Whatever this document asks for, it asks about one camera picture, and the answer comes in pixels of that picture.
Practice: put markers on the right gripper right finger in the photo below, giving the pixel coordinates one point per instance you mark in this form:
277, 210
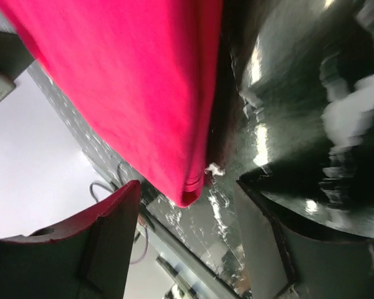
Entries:
289, 256

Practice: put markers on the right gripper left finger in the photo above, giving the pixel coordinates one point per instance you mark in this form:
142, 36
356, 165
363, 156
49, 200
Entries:
84, 256

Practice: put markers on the pink t shirt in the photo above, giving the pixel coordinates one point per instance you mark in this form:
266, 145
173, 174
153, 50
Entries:
141, 73

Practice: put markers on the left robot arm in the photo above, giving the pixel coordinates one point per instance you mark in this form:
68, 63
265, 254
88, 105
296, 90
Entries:
14, 59

